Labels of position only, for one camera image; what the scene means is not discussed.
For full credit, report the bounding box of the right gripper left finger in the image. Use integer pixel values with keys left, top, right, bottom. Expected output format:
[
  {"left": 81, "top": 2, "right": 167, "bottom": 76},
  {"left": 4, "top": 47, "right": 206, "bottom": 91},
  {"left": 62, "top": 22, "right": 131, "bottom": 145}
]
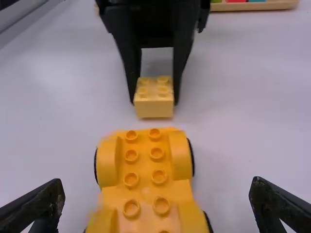
[{"left": 0, "top": 178, "right": 66, "bottom": 233}]

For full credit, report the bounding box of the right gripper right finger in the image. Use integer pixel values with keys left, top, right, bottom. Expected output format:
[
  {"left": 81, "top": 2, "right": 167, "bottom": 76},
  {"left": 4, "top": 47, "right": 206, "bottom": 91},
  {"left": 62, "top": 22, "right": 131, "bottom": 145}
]
[{"left": 249, "top": 176, "right": 311, "bottom": 233}]

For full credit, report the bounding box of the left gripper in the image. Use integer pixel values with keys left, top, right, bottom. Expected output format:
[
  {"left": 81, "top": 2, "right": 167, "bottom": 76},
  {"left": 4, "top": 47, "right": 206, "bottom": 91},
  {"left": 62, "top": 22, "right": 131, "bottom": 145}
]
[{"left": 94, "top": 0, "right": 211, "bottom": 106}]

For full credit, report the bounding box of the yellow toy brick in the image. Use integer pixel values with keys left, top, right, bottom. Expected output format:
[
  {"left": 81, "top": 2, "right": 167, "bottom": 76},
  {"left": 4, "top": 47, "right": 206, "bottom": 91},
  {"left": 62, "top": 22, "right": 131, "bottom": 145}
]
[{"left": 133, "top": 75, "right": 176, "bottom": 119}]

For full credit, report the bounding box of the yellow toy car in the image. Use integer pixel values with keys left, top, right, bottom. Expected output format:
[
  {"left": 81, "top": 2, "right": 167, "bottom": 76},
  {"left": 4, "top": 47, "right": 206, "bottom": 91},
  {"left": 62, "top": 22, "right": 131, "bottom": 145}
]
[{"left": 84, "top": 126, "right": 214, "bottom": 233}]

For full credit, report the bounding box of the tan tray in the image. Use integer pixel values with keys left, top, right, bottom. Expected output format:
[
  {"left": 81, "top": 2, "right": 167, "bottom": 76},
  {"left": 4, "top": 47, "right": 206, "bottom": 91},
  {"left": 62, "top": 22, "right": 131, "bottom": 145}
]
[{"left": 93, "top": 0, "right": 298, "bottom": 16}]

